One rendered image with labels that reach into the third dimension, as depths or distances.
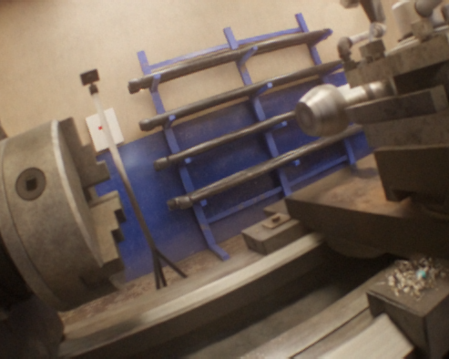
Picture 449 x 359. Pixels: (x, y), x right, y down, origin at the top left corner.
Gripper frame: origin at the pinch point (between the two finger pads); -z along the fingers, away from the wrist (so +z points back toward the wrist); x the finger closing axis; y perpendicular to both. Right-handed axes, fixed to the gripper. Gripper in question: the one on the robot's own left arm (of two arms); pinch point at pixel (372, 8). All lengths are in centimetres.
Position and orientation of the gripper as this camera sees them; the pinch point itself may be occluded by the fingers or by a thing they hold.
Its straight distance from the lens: 74.2
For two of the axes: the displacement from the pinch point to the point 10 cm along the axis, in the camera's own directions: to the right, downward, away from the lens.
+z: -3.4, -9.3, -1.2
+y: -3.5, 0.1, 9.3
